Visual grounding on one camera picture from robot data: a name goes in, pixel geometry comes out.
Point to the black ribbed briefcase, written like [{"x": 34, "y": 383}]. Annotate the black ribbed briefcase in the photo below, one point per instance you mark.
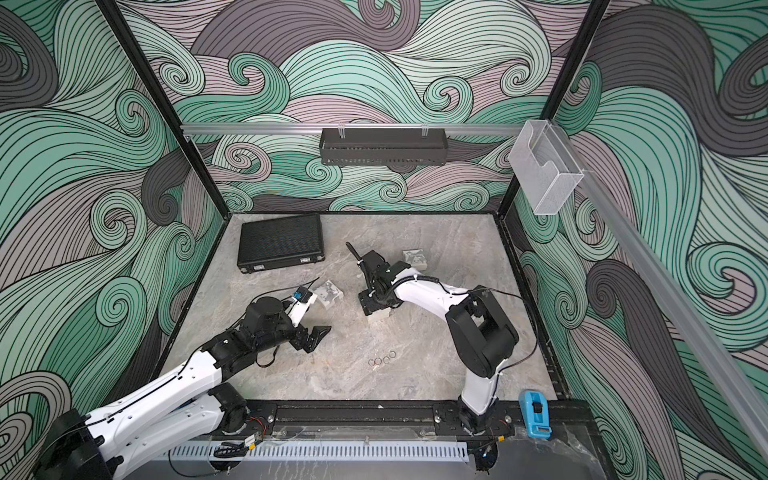
[{"x": 280, "y": 243}]

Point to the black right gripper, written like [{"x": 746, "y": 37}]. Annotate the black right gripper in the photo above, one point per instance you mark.
[{"x": 367, "y": 303}]

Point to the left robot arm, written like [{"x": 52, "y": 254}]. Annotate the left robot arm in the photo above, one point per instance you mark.
[{"x": 193, "y": 399}]

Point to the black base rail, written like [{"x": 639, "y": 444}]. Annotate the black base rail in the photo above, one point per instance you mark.
[{"x": 443, "y": 418}]

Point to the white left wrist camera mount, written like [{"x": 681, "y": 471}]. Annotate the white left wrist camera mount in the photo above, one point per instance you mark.
[{"x": 302, "y": 299}]

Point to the clear acrylic wall holder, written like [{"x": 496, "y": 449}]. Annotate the clear acrylic wall holder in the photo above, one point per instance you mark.
[{"x": 544, "y": 163}]

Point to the black wall tray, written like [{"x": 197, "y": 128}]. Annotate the black wall tray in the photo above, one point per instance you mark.
[{"x": 383, "y": 146}]

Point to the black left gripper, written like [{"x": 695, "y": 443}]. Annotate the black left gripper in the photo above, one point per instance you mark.
[{"x": 312, "y": 339}]

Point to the blue right clamp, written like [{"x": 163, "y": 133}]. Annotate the blue right clamp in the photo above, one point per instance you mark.
[{"x": 534, "y": 409}]

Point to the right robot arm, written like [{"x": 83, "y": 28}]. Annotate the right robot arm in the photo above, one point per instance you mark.
[{"x": 484, "y": 338}]

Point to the black corner frame post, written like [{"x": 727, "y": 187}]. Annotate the black corner frame post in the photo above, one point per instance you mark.
[{"x": 121, "y": 30}]

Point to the white slotted cable duct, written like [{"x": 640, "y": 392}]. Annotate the white slotted cable duct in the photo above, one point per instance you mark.
[{"x": 316, "y": 450}]

